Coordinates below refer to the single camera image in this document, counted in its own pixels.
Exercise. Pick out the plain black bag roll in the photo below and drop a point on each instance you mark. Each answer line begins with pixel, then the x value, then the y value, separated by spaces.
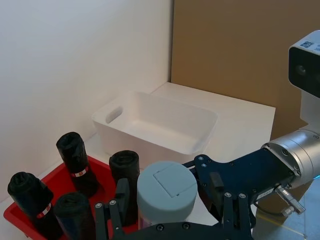
pixel 125 165
pixel 75 217

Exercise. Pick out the white plastic bin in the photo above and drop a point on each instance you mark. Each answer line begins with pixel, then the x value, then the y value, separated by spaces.
pixel 155 125

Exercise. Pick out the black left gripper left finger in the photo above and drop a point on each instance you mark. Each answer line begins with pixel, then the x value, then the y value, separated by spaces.
pixel 123 200

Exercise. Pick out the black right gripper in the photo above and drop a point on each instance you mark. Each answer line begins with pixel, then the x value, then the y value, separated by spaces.
pixel 250 172

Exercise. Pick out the black bag roll red band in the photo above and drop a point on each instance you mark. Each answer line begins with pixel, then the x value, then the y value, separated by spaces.
pixel 75 162
pixel 32 197

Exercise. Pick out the red plastic tray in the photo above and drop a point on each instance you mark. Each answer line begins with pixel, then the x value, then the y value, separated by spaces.
pixel 53 178

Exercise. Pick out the bottle with grey round lid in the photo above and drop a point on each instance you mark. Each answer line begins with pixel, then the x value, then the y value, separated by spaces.
pixel 166 190

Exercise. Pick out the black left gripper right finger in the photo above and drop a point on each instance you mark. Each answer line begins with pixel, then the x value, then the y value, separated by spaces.
pixel 236 212

